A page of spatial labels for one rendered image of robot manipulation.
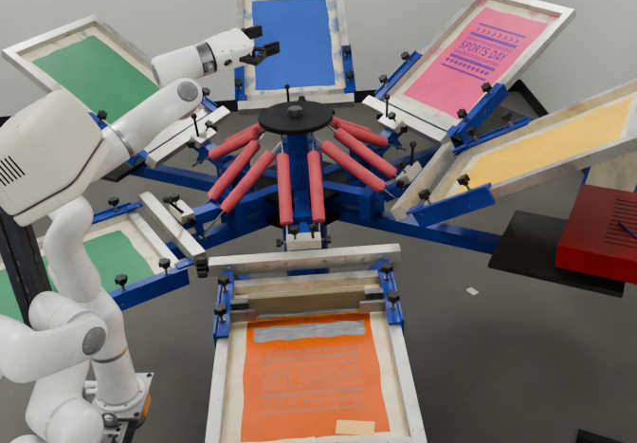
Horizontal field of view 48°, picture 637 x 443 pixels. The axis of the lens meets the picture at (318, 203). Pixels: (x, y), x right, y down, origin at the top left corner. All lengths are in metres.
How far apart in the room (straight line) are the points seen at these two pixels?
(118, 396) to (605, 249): 1.59
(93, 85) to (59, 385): 2.23
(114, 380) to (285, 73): 2.22
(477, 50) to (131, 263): 1.87
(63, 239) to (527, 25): 2.51
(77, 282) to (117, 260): 1.14
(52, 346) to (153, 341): 2.66
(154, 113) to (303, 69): 2.21
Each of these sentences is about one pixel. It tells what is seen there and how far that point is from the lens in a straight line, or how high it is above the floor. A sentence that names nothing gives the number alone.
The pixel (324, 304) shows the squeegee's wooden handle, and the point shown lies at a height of 1.01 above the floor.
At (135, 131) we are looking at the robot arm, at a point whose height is 1.85.
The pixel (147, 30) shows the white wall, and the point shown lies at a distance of 6.34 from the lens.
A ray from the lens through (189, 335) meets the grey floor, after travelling 3.90.
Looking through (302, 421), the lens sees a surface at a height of 0.96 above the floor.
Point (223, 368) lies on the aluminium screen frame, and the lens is 2.20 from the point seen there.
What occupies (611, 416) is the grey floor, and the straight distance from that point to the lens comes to 3.52.
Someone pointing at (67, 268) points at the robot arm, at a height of 1.58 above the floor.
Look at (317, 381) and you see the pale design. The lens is 2.16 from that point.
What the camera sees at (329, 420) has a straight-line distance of 2.06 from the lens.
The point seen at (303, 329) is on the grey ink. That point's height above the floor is 0.96.
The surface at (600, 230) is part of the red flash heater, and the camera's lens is 2.62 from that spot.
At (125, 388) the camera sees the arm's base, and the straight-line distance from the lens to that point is 1.91.
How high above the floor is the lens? 2.47
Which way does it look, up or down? 30 degrees down
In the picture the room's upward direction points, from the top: 4 degrees counter-clockwise
